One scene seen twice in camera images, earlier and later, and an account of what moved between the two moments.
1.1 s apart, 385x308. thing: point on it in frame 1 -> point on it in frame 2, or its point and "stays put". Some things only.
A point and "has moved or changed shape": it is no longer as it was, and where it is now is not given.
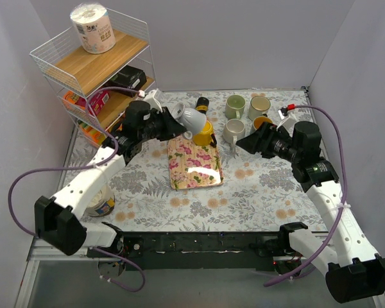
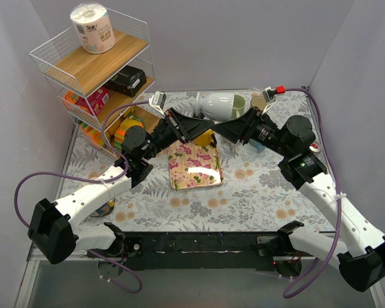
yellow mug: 204,138 stays put
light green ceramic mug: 235,106 stays put
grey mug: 193,120 has moved or changed shape
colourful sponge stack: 92,133 stays put
